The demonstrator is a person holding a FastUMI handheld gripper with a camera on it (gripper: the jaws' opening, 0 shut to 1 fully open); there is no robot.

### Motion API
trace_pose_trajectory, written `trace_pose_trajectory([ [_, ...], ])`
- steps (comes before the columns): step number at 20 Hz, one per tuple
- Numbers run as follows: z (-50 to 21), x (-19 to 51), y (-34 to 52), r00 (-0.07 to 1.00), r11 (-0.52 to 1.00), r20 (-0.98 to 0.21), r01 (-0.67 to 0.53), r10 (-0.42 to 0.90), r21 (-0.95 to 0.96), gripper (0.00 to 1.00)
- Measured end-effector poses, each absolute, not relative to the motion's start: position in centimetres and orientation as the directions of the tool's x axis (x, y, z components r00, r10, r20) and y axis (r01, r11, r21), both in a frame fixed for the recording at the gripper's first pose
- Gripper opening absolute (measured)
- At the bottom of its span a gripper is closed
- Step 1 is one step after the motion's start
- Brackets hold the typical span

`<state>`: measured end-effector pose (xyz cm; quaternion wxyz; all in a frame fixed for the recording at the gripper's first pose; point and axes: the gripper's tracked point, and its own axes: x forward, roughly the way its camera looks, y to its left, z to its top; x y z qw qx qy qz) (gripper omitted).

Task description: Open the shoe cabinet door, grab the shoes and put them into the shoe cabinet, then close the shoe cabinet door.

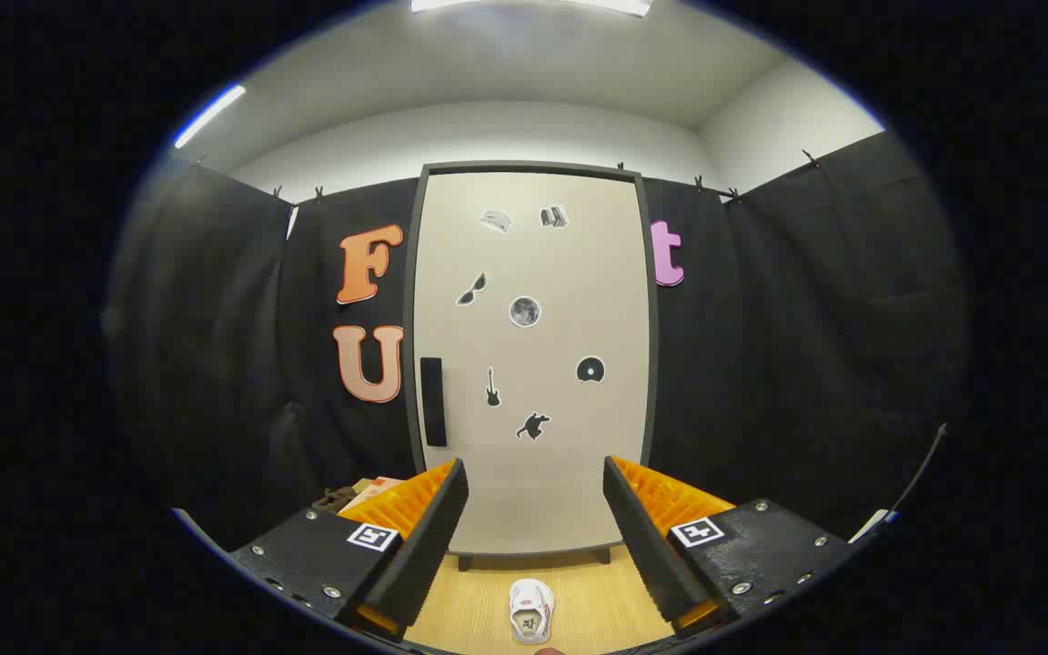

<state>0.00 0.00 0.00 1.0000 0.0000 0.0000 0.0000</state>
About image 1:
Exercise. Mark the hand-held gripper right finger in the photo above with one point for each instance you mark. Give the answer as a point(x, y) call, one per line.
point(647, 546)

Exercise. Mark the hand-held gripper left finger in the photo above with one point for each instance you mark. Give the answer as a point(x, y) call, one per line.
point(424, 546)

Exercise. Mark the beige shoe cabinet door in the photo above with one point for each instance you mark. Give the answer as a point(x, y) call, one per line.
point(542, 491)

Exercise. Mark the white shoe with red logo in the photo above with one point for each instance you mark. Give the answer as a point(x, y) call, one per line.
point(531, 600)

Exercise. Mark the dark grey shoe cabinet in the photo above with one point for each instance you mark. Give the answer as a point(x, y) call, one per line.
point(409, 273)

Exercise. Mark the beige cover book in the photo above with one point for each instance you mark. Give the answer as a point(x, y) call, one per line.
point(371, 492)

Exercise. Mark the black backdrop cloth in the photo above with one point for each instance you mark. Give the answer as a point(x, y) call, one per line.
point(760, 364)

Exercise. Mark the ceiling light panel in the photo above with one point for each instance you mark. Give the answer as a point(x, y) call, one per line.
point(210, 116)
point(615, 5)

